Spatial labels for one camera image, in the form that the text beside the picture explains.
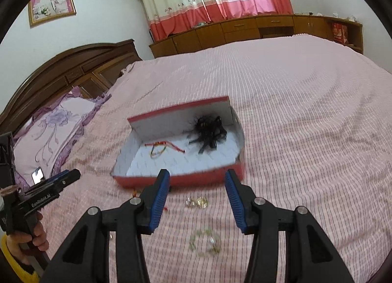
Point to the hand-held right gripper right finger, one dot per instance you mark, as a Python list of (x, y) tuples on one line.
[(235, 202)]

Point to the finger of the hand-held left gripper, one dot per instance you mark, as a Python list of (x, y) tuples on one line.
[(69, 179), (56, 176)]

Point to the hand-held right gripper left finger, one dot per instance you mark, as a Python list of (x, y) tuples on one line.
[(157, 202)]

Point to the red cardboard box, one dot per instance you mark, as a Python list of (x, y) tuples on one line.
[(199, 179)]

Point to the person's left hand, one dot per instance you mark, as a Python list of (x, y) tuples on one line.
[(42, 237)]

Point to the smartphone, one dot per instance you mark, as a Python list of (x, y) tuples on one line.
[(37, 176)]

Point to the lavender floral pillow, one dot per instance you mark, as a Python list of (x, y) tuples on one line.
[(61, 124)]

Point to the black feather hair accessory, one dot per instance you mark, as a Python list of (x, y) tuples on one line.
[(208, 130)]

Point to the pink checked bedspread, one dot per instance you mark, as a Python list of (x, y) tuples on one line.
[(306, 117)]

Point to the dark wooden headboard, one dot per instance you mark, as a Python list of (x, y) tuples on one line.
[(61, 65)]

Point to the long wooden cabinet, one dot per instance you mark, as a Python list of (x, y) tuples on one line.
[(214, 33)]

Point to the small teal object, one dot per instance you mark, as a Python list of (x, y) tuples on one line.
[(201, 23)]

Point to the red gift box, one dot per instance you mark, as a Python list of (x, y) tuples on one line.
[(340, 33)]

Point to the framed wall photo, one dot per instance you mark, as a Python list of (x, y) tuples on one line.
[(52, 0)]

